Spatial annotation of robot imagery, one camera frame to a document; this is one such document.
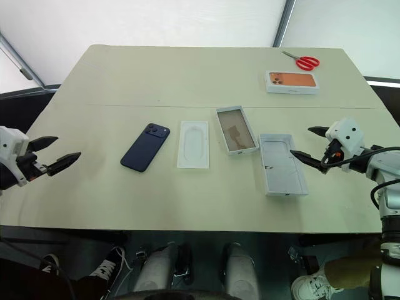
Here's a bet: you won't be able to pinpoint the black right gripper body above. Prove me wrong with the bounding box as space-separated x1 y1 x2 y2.
321 139 345 167

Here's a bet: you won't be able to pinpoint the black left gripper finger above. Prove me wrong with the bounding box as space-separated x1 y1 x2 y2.
46 151 83 177
29 136 59 153

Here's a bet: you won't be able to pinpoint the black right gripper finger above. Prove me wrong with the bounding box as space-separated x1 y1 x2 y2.
307 126 331 138
289 149 328 173

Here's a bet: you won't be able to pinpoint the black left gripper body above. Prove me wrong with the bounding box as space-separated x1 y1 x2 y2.
15 142 51 182

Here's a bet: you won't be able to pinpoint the white phone box lid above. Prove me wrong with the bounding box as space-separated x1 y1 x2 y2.
259 133 310 197

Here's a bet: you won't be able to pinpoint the white phone box base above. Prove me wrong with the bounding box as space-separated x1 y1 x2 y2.
216 105 260 157

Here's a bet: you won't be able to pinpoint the dark blue smartphone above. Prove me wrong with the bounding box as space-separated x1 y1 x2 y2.
120 122 171 173

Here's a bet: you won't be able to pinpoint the white phone insert tray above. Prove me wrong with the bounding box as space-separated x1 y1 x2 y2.
177 120 211 170

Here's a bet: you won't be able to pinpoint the closed box with orange phone print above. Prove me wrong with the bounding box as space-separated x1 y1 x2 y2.
265 69 321 95

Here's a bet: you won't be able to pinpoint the black sneaker with white sole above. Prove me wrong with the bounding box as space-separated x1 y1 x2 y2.
39 253 61 276

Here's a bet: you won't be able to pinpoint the black sneaker with white laces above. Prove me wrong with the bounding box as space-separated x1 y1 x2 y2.
89 246 133 283

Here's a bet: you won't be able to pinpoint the tan trouser leg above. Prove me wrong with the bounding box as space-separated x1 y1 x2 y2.
324 246 383 291

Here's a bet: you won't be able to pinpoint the silver right robot leg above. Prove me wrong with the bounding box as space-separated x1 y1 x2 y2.
222 242 261 300

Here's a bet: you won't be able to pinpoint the silver robot leg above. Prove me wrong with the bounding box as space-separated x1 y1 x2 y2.
222 242 261 300
133 242 176 294

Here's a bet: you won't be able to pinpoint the silver left robot leg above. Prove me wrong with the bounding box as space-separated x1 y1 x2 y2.
133 242 176 294

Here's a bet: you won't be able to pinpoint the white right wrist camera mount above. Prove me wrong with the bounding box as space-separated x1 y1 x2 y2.
324 117 365 173

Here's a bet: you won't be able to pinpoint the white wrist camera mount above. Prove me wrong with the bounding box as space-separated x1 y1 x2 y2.
324 117 365 173
0 126 29 188

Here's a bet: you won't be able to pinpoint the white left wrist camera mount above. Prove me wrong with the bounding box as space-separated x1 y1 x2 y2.
0 126 29 188

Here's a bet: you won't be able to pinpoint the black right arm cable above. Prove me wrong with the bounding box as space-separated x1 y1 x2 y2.
324 146 400 217

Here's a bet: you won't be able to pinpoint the red handled scissors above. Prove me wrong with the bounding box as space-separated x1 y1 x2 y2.
281 50 321 71

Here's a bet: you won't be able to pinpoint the grey metal frame pole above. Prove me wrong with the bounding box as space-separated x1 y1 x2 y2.
0 31 45 88

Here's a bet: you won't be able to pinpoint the dark window frame post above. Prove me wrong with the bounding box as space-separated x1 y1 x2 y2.
271 0 298 48

